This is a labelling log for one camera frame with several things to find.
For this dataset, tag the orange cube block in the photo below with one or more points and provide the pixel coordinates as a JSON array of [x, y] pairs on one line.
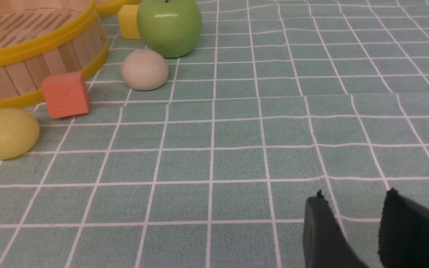
[[66, 95]]

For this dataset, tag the yellow cube block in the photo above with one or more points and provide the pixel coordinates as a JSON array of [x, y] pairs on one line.
[[127, 18]]

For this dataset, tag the green checkered tablecloth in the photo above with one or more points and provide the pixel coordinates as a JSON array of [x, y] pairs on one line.
[[281, 98]]

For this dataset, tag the white bun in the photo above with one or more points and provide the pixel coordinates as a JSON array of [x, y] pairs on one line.
[[144, 70]]

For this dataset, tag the yellow bun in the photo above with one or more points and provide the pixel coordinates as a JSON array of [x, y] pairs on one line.
[[19, 132]]

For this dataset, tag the bamboo steamer tray yellow rims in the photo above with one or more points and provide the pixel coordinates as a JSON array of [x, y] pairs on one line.
[[47, 40]]

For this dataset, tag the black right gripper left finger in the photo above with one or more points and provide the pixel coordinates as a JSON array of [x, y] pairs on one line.
[[324, 244]]

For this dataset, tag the green apple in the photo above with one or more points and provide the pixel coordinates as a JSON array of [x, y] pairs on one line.
[[172, 28]]

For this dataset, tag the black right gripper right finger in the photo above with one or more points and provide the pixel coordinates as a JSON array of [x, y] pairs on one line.
[[403, 238]]

